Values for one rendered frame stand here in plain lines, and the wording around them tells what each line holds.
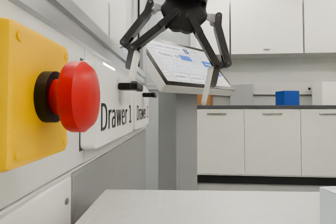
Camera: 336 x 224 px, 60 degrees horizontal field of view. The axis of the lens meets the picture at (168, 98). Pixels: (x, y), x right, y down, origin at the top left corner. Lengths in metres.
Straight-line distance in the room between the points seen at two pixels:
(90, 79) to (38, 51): 0.03
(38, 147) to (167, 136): 1.22
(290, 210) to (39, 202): 0.25
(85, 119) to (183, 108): 1.23
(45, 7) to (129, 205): 0.22
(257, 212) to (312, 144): 3.31
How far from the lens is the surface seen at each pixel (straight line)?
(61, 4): 0.32
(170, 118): 1.36
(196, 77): 1.34
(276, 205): 0.37
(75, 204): 0.37
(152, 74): 1.19
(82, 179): 0.39
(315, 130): 3.64
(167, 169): 1.40
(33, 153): 0.17
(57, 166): 0.31
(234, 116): 3.41
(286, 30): 4.01
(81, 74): 0.16
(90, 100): 0.16
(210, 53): 0.52
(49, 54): 0.18
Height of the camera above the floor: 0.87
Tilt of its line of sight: 2 degrees up
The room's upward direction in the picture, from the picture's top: straight up
